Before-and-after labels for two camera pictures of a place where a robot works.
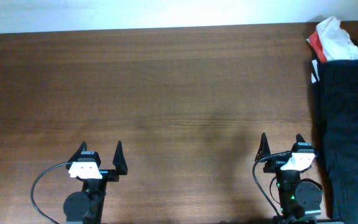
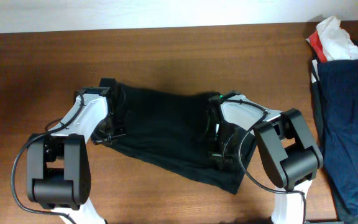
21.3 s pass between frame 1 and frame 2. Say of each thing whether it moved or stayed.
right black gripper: moved
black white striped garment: stayed
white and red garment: stayed
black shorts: moved
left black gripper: moved
